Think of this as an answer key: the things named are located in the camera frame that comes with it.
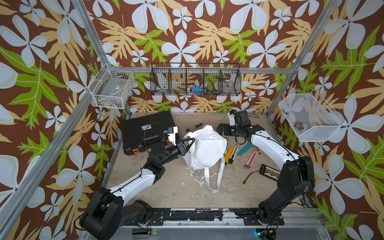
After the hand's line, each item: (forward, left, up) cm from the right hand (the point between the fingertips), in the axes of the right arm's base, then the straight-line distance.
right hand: (223, 129), depth 89 cm
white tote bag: (-14, +10, -4) cm, 17 cm away
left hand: (-15, +18, +11) cm, 25 cm away
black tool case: (+2, +53, -7) cm, 54 cm away
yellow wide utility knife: (-9, -5, -16) cm, 19 cm away
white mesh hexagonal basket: (-2, -47, +10) cm, 48 cm away
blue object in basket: (+23, +15, +11) cm, 30 cm away
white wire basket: (+16, +66, +18) cm, 70 cm away
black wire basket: (+31, +17, +14) cm, 38 cm away
